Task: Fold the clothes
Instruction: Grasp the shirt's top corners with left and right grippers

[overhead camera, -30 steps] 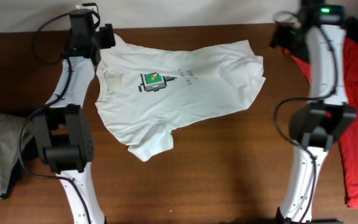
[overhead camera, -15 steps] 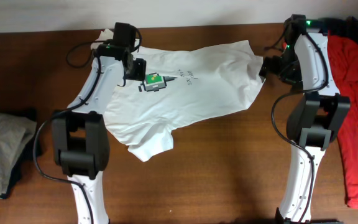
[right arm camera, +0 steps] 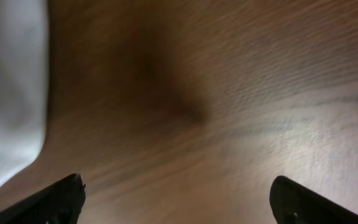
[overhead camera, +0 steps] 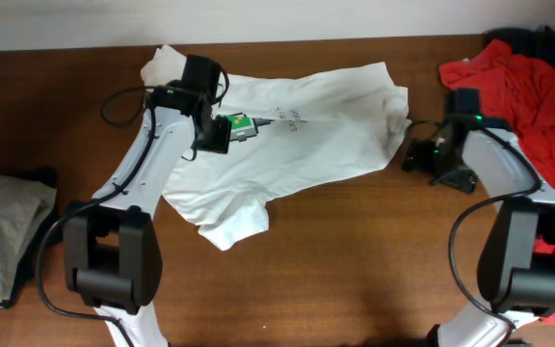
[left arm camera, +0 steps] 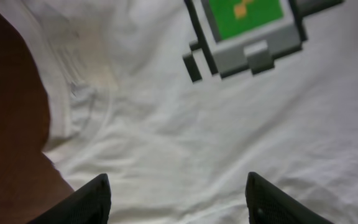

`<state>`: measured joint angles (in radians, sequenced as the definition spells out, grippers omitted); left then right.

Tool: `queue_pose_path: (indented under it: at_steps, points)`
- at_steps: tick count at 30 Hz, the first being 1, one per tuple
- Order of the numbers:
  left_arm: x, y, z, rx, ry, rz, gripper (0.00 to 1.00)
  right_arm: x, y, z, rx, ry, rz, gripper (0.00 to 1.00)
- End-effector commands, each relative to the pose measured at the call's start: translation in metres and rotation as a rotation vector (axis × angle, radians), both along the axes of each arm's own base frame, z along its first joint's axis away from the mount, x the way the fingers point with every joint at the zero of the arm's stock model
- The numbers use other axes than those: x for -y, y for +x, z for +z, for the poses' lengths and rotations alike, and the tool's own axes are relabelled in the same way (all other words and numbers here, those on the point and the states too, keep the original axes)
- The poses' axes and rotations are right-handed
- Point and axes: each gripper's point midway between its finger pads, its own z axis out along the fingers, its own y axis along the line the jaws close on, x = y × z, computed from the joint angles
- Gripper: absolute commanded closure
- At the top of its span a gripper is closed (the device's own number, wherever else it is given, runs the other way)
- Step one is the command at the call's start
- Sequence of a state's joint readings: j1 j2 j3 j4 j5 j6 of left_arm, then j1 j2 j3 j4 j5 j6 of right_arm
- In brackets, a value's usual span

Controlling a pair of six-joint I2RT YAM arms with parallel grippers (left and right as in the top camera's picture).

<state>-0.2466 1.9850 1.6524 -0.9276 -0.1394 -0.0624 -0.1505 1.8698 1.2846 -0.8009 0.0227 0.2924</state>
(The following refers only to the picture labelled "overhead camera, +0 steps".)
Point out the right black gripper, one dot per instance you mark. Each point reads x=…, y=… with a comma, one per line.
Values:
x=419, y=155

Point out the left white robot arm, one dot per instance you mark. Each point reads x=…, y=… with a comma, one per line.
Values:
x=113, y=259

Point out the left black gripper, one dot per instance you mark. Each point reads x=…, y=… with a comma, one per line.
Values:
x=220, y=133

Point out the white printed t-shirt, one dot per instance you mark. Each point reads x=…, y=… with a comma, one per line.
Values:
x=294, y=134

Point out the black garment top right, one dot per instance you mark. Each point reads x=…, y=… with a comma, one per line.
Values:
x=539, y=44

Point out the red t-shirt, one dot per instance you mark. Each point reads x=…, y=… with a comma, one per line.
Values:
x=517, y=88

